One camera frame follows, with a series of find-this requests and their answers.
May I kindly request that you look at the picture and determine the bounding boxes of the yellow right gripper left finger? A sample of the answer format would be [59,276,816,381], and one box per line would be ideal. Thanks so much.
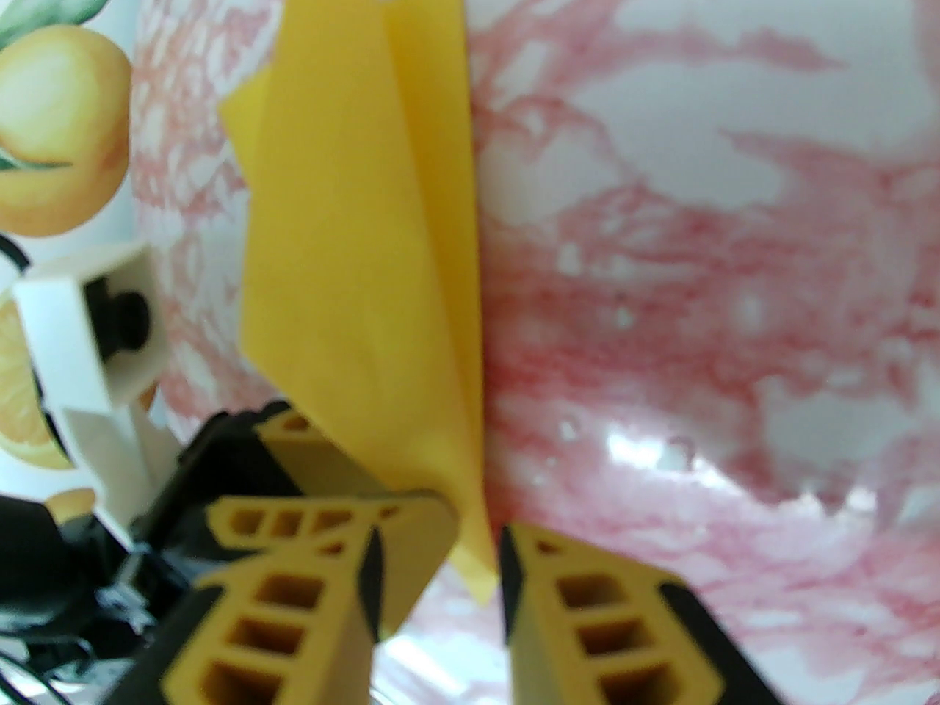
[109,529,386,705]

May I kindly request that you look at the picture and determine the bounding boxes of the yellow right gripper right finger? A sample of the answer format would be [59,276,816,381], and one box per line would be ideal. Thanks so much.
[502,523,781,705]

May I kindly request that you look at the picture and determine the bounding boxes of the yellow paper sheet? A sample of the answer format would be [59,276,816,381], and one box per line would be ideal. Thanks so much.
[218,0,499,607]

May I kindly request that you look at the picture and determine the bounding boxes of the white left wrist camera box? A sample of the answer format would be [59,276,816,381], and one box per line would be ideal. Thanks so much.
[13,243,181,541]

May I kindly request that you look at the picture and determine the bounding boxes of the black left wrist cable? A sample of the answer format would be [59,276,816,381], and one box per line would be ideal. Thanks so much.
[0,236,34,277]

